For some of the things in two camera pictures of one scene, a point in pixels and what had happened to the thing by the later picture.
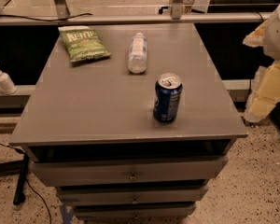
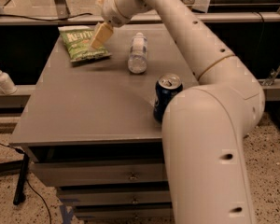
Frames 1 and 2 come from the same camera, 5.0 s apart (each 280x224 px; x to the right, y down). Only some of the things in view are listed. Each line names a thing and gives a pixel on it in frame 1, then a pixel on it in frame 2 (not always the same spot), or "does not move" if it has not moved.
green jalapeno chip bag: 82,44 does not move
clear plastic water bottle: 137,61 does not move
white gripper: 277,35 -> 113,8
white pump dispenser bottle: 4,80 does not move
